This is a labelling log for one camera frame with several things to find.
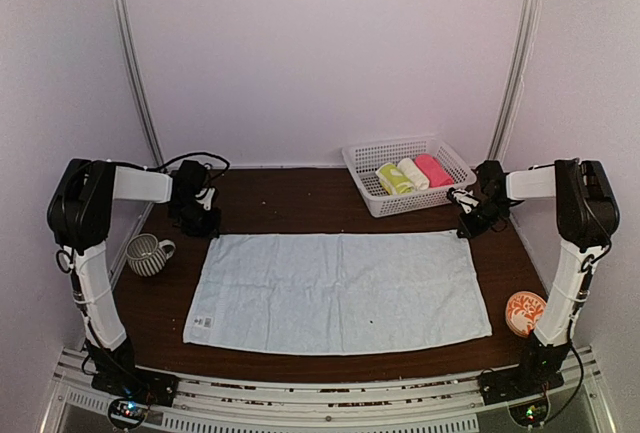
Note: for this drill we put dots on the green patterned towel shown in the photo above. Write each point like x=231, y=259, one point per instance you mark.
x=393, y=181

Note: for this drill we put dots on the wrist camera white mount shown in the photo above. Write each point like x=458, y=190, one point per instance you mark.
x=206, y=198
x=463, y=199

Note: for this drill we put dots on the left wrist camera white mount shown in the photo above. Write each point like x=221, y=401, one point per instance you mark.
x=206, y=198

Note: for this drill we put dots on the left aluminium frame post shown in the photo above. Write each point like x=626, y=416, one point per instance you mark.
x=136, y=81

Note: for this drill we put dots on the white plastic basket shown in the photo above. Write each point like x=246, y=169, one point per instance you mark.
x=362, y=162

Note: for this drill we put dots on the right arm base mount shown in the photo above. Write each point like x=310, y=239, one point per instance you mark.
x=537, y=371

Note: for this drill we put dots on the right aluminium frame post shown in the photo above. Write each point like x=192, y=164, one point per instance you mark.
x=515, y=80

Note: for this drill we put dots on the aluminium frame post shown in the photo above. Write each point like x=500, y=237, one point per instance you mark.
x=515, y=80
x=136, y=81

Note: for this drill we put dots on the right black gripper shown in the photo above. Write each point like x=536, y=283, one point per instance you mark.
x=471, y=229

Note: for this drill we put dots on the light blue towel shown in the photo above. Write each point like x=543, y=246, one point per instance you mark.
x=337, y=294

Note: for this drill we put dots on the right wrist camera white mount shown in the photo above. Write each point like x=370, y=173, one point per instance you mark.
x=463, y=199

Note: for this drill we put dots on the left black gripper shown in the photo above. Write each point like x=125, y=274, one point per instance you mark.
x=210, y=231

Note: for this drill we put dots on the striped ceramic mug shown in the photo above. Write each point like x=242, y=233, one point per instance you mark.
x=147, y=256

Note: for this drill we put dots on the rolled white towel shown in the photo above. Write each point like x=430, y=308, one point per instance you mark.
x=413, y=173

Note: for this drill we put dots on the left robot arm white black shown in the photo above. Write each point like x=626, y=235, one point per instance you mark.
x=79, y=216

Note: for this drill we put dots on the red patterned bowl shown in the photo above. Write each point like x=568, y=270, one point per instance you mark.
x=523, y=310

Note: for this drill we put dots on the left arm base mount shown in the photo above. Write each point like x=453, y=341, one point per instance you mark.
x=135, y=383

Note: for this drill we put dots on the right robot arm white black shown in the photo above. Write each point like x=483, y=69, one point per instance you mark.
x=587, y=216

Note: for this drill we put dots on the rolled pink towel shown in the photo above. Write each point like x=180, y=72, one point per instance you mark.
x=431, y=168

